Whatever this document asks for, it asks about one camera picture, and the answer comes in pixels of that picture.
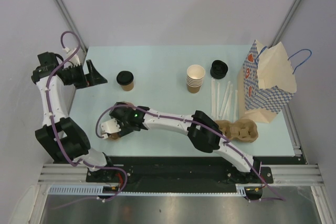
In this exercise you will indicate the brown cardboard cup carrier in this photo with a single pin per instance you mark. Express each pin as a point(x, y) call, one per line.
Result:
point(243, 130)

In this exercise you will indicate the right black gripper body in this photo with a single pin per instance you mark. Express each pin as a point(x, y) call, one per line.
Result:
point(124, 126)

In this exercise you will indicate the blue checkered paper bag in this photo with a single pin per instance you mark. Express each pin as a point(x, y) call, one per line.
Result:
point(266, 81)

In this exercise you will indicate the white wrapped straw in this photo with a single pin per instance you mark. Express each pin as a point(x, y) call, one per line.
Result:
point(230, 110)
point(225, 99)
point(213, 112)
point(217, 99)

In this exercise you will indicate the stack of black lids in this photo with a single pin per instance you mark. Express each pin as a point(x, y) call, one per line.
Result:
point(219, 69)

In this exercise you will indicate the black cup lid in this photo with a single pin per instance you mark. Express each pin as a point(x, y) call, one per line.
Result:
point(125, 78)

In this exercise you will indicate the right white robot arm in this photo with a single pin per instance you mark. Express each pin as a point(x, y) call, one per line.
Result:
point(201, 130)

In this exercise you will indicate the white cable duct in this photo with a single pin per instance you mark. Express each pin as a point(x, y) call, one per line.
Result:
point(90, 190)

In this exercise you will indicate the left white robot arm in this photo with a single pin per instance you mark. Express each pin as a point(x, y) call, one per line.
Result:
point(62, 138)

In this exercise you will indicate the stack of brown paper cups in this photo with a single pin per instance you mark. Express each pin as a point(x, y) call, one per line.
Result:
point(195, 77)

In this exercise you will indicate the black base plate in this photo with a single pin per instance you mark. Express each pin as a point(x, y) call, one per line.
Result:
point(136, 169)

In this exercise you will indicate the single brown paper cup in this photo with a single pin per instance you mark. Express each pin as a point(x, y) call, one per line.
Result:
point(128, 87)

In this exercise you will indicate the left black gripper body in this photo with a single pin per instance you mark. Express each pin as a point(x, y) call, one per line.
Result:
point(74, 76)

